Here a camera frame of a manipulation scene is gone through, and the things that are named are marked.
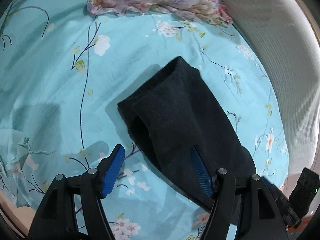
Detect teal floral bed sheet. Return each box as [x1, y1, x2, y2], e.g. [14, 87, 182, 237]
[1, 0, 289, 239]

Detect black pants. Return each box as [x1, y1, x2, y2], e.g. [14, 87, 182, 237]
[118, 57, 256, 211]

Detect white striped headboard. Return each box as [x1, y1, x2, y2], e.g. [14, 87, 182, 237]
[223, 0, 319, 174]

